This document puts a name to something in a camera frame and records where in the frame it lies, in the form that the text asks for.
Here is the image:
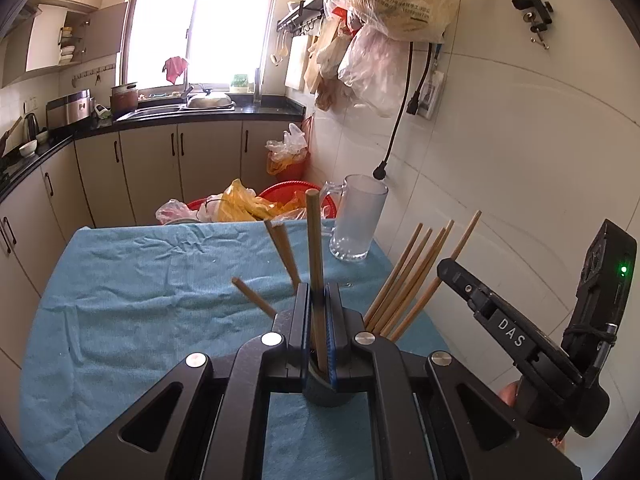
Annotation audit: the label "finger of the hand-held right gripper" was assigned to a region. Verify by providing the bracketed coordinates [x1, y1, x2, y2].
[436, 257, 495, 320]

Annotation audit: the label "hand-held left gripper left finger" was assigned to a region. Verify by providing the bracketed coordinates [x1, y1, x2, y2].
[56, 282, 313, 480]

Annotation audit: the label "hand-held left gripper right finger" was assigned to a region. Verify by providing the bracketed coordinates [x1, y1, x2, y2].
[325, 283, 585, 480]

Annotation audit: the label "grey chopstick cup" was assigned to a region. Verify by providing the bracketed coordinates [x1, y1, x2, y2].
[302, 360, 373, 409]

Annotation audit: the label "bunch of wooden chopsticks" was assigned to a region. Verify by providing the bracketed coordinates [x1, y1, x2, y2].
[231, 210, 484, 344]

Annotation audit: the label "wooden chopstick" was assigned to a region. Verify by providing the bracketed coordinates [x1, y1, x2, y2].
[305, 188, 330, 375]

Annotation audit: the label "person's right hand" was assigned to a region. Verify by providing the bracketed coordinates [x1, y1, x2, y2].
[499, 379, 522, 409]

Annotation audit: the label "clear glass mug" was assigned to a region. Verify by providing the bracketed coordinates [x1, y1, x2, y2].
[318, 173, 390, 262]

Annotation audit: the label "red plastic basin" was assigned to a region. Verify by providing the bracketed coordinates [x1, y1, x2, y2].
[186, 181, 339, 224]

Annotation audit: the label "yellow plastic bag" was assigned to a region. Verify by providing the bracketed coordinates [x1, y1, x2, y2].
[214, 178, 307, 222]

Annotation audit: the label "blue table cloth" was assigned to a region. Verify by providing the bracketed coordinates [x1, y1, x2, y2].
[20, 217, 451, 480]

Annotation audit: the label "white plastic bag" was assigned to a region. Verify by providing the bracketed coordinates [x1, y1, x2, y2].
[155, 198, 202, 227]

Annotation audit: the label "orange bin with plastic bag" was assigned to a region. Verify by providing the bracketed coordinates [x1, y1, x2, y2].
[264, 122, 309, 177]

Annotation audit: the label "beige base cabinets black countertop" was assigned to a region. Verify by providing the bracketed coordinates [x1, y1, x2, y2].
[0, 92, 307, 302]

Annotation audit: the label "clear hanging plastic bags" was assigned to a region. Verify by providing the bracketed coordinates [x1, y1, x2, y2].
[306, 0, 417, 119]

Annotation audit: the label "metal pot lid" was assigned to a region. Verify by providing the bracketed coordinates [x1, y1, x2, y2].
[185, 90, 236, 111]

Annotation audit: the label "white cutting board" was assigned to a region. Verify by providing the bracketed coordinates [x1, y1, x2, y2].
[284, 34, 309, 93]

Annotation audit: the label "tan printed plastic bag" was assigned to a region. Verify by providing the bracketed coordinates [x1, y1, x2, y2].
[346, 0, 459, 44]

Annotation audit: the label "hanging metal ladle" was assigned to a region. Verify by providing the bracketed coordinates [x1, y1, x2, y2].
[269, 29, 290, 67]

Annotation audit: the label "brown cooking pot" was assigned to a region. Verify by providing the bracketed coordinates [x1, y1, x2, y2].
[109, 82, 140, 117]

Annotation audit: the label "red hanging cloth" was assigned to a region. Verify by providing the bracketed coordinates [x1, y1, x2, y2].
[162, 56, 191, 86]

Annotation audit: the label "kitchen window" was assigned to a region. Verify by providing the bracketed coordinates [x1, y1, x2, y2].
[119, 0, 297, 92]

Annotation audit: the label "silver rice cooker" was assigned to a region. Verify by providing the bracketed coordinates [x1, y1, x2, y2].
[45, 88, 97, 132]

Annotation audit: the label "dark electric kettle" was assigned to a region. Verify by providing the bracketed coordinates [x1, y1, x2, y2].
[22, 112, 42, 143]

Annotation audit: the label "beige upper cabinets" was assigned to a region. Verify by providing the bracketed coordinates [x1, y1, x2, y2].
[0, 0, 130, 90]

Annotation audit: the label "stack of white dishes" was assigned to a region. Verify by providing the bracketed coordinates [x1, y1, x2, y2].
[57, 25, 77, 67]

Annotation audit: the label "long black power cable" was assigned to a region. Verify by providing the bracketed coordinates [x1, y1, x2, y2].
[372, 41, 417, 182]

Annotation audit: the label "short black power cable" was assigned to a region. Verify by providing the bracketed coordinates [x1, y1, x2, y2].
[406, 41, 435, 117]

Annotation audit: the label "white wall socket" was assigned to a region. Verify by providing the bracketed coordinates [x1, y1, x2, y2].
[417, 69, 447, 121]

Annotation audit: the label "black wall rack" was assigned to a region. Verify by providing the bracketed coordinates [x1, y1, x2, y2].
[276, 0, 334, 37]

